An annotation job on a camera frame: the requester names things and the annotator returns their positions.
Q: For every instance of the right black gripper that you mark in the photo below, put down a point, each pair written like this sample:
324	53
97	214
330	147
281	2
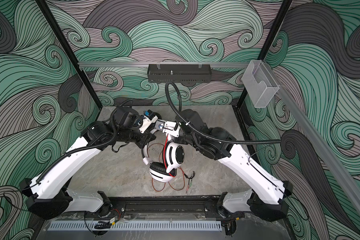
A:
182	139

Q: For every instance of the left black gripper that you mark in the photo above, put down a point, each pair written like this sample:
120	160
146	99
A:
147	137

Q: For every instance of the white black headphones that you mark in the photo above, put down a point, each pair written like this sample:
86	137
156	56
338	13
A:
173	158

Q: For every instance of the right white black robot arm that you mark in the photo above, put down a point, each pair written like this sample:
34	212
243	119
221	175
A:
267	197

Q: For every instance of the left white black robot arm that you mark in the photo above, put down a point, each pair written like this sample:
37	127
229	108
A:
48	193

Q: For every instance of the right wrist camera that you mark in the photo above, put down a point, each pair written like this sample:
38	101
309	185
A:
167	127

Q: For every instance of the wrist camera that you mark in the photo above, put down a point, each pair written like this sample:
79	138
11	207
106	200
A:
149	117
167	127

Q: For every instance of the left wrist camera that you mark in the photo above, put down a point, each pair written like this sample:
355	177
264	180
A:
149	117

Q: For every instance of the black perforated wall tray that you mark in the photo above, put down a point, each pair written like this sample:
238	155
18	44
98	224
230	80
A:
179	73

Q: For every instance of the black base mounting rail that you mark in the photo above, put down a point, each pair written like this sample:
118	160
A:
165	205

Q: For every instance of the white slotted cable duct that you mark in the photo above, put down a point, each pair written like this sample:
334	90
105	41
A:
139	226

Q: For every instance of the clear plastic wall bin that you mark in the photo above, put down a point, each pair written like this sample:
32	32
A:
260	83

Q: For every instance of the aluminium rail back wall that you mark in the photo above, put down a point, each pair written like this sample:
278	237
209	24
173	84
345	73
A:
122	64

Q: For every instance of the aluminium rail wall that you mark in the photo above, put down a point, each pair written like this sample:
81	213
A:
324	151
122	64

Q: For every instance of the black frame post right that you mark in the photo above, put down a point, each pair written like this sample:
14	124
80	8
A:
275	27

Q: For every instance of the black frame post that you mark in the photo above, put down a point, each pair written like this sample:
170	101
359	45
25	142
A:
43	6
275	27

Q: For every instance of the aluminium rail right wall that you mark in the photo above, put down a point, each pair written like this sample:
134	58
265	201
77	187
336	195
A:
324	151

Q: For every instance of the black frame post left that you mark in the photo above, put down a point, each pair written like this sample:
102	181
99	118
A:
43	6

